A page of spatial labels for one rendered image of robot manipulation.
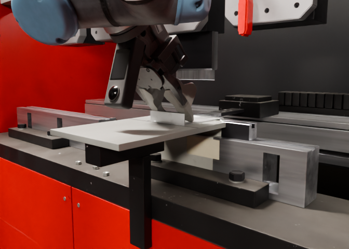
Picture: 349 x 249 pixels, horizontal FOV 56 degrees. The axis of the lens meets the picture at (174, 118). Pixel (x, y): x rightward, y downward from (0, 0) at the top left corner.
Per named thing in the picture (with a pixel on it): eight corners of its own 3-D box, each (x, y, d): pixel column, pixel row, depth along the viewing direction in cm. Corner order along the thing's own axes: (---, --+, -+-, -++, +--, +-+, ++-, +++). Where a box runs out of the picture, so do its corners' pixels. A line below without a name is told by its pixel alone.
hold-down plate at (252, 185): (131, 173, 73) (130, 159, 72) (148, 167, 77) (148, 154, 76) (254, 209, 53) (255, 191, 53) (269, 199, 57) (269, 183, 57)
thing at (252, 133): (168, 128, 74) (168, 115, 73) (176, 127, 76) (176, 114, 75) (249, 140, 60) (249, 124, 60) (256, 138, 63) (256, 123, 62)
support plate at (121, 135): (50, 135, 55) (49, 129, 55) (158, 119, 75) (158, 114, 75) (118, 151, 44) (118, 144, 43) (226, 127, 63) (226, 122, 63)
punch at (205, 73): (173, 79, 72) (173, 35, 70) (179, 79, 73) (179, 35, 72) (211, 80, 65) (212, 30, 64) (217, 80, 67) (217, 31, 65)
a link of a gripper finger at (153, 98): (178, 102, 69) (168, 69, 62) (164, 123, 66) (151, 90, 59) (166, 98, 70) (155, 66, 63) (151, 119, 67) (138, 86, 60)
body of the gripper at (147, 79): (191, 61, 60) (161, 2, 52) (167, 94, 55) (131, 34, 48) (160, 62, 64) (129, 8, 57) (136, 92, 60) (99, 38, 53)
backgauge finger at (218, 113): (182, 120, 76) (182, 98, 75) (239, 111, 95) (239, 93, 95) (226, 126, 68) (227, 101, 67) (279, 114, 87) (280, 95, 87)
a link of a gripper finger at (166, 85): (193, 99, 57) (162, 60, 53) (189, 105, 56) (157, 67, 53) (176, 102, 61) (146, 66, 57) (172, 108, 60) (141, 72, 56)
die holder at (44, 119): (17, 132, 122) (16, 107, 120) (33, 130, 126) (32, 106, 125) (99, 154, 89) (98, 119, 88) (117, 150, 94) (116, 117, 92)
